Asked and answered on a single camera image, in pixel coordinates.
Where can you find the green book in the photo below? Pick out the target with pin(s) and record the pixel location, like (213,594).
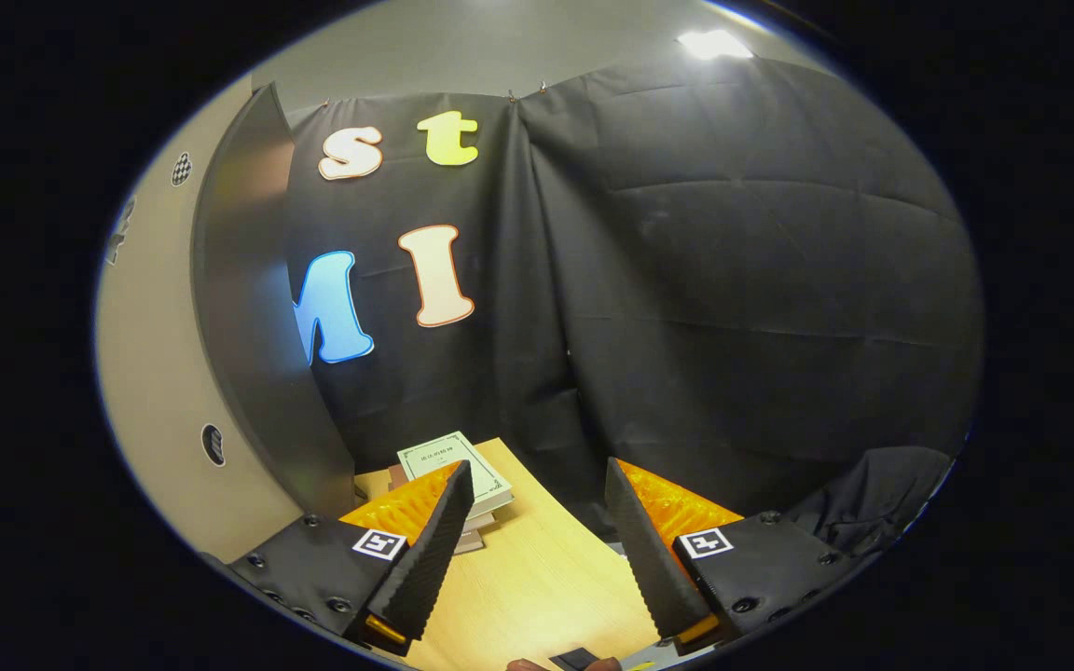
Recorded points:
(444,457)

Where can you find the black backdrop cloth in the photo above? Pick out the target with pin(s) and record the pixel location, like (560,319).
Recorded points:
(733,280)

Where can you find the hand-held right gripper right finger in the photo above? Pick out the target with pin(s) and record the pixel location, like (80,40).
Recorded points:
(654,559)

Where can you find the brown book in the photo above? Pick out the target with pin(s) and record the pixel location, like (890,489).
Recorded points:
(481,529)

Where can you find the grey cabinet door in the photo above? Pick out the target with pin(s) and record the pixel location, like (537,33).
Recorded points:
(155,354)

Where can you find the ceiling light panel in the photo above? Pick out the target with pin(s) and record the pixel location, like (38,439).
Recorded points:
(714,44)

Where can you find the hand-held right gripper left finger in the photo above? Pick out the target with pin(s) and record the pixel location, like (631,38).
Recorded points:
(430,559)

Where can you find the grey book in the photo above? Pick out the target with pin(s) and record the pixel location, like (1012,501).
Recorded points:
(469,543)

